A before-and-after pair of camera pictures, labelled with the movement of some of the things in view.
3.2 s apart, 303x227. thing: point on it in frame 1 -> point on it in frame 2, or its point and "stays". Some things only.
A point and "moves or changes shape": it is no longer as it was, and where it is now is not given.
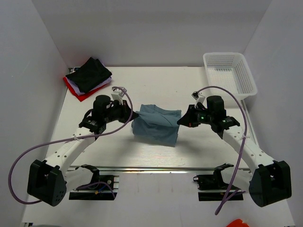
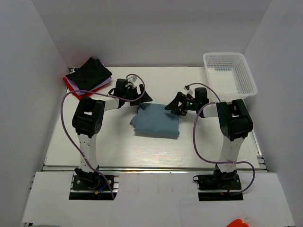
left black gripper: x=125 y=109 -> x=146 y=98
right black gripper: x=189 y=119 -> x=181 y=109
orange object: x=237 y=222 stays
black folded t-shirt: x=89 y=74 stays
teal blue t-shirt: x=154 y=126 moves or changes shape
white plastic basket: x=230 y=70 stays
